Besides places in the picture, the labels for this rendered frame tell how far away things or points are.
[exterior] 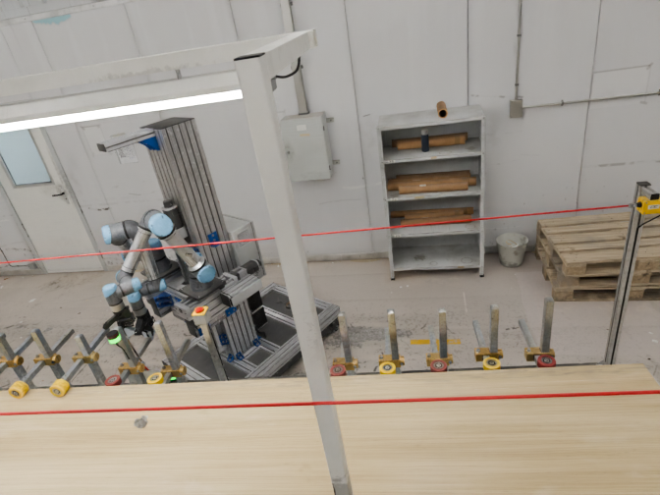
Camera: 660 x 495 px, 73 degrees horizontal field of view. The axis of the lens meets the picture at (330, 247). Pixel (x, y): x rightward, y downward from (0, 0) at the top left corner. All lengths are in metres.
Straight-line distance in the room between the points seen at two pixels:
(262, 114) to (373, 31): 3.47
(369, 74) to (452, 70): 0.72
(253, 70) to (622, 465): 1.84
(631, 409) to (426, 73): 3.08
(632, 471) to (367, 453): 0.96
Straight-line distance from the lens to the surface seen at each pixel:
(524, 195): 4.78
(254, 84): 0.87
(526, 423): 2.14
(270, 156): 0.90
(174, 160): 2.96
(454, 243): 4.89
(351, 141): 4.49
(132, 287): 2.73
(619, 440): 2.18
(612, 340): 2.62
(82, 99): 1.76
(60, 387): 2.87
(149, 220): 2.65
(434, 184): 4.20
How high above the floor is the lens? 2.52
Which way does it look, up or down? 28 degrees down
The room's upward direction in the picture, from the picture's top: 10 degrees counter-clockwise
